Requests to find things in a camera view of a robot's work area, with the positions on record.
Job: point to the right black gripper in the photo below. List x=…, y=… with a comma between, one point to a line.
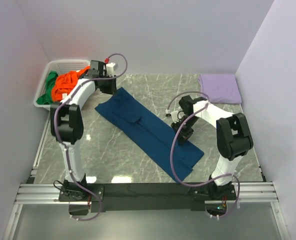
x=182, y=136

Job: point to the green t shirt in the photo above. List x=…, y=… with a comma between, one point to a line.
x=46, y=98

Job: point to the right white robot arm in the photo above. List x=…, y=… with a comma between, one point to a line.
x=233, y=138

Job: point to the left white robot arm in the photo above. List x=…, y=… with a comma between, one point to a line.
x=69, y=94

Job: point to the blue t shirt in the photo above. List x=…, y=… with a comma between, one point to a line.
x=150, y=133

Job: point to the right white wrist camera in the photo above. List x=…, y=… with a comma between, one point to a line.
x=174, y=115

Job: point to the folded purple t shirt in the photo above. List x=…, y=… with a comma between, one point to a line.
x=220, y=88

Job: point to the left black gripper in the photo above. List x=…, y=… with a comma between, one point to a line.
x=112, y=90

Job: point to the orange t shirt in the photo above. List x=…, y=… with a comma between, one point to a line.
x=65, y=83

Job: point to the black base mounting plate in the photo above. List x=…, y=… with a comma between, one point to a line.
x=145, y=196

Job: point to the white plastic laundry basket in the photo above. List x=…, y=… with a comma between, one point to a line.
x=52, y=70

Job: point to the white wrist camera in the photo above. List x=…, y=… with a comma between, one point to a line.
x=110, y=67
x=174, y=115

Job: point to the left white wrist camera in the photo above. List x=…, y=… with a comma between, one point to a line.
x=110, y=67

